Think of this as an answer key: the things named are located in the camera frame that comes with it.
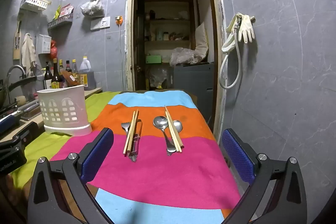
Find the metal faucet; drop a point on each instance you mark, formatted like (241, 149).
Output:
(15, 69)

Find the large oil jug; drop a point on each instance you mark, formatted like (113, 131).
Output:
(86, 74)

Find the grey wall shelf basket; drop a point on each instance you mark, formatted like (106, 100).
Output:
(59, 22)

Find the brown packet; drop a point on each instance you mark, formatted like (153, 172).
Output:
(69, 79)

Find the white wall box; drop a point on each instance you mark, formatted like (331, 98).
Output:
(45, 44)

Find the wooden shelf unit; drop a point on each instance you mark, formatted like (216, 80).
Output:
(168, 20)

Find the hanging white rag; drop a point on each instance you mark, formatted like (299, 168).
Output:
(28, 50)

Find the dark sauce bottle yellow label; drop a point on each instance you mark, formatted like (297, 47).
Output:
(56, 77)

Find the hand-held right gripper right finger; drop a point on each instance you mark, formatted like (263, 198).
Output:
(237, 155)

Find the orange plug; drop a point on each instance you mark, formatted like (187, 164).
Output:
(119, 20)

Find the wooden cutting board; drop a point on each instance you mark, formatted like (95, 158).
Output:
(32, 115)

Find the small metal spoon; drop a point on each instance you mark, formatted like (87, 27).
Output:
(178, 126)

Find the dark bottle white label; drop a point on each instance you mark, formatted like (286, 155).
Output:
(48, 79)

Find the door frame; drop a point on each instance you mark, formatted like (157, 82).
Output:
(130, 29)

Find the metal fork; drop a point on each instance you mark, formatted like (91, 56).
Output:
(125, 126)

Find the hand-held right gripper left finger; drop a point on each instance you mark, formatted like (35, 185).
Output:
(97, 155)

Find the striped colourful cloth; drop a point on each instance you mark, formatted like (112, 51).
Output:
(162, 174)

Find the red plastic bag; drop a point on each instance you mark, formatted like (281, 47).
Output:
(53, 50)

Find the green seasoning packet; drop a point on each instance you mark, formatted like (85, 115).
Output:
(57, 13)

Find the clear plastic bag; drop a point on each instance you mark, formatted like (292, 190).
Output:
(185, 57)

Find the wall socket panel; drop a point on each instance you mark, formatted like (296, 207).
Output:
(101, 23)

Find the cream pillow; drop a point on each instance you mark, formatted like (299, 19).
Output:
(201, 40)

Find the hanging plastic bag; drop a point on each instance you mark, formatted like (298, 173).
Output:
(92, 7)

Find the white wall basket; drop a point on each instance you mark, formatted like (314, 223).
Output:
(32, 3)

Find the red seasoning packet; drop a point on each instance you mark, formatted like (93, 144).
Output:
(67, 10)

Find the green box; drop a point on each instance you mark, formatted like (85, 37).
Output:
(153, 59)

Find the metal peeler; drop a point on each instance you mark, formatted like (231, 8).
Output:
(136, 144)

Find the wooden knife rack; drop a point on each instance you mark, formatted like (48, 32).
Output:
(17, 42)

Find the white plastic utensil holder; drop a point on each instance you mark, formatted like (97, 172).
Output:
(63, 98)

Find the grey cabinet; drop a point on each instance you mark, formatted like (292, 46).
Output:
(194, 87)

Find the large metal spoon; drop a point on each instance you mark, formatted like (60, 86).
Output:
(160, 123)

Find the clear bottle yellow cap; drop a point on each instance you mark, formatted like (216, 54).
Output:
(74, 69)

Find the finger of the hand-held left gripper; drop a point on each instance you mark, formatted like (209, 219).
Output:
(29, 132)
(9, 123)

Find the kitchen cleaver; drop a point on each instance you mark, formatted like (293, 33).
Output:
(26, 107)

